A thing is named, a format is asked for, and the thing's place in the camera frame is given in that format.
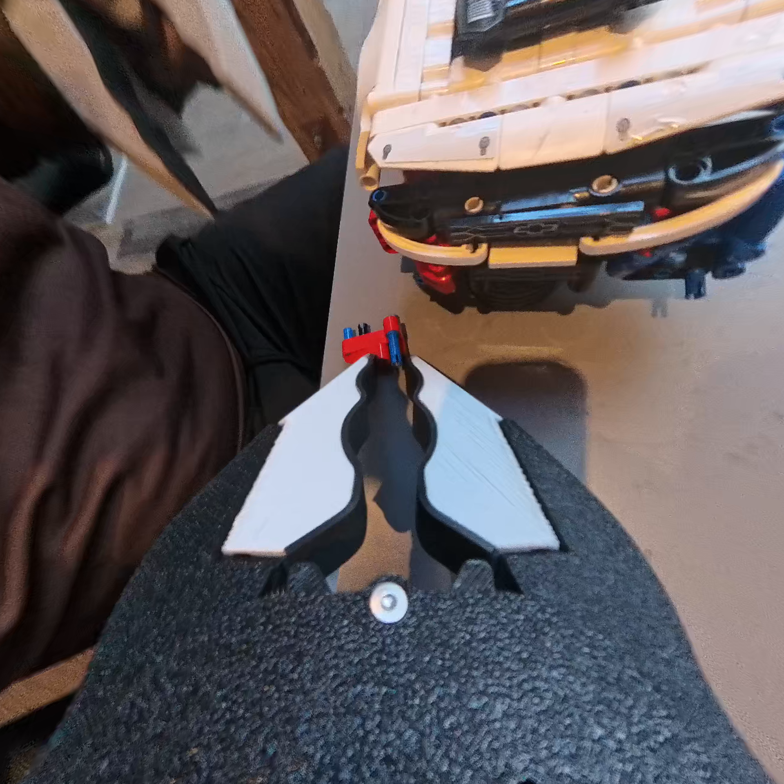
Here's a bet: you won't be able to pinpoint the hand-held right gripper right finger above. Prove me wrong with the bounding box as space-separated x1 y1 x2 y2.
401 355 561 575

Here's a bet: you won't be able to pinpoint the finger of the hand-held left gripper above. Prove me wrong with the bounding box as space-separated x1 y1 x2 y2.
152 0 284 140
0 0 218 218

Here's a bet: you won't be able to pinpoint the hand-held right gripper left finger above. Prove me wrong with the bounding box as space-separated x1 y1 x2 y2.
222 356 372 575

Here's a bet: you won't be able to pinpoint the red beam assembly blue pins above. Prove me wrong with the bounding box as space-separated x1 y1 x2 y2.
341 314 409 368

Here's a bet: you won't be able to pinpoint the toy race car model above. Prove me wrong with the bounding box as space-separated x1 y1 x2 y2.
355 0 784 314

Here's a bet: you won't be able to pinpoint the grey desk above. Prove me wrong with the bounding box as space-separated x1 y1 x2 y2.
318 0 784 779

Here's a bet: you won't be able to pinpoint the wooden plank furniture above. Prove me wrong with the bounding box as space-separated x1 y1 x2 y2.
232 0 359 164

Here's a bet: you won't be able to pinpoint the black chair armrest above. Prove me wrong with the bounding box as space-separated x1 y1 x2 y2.
24 142 115 212

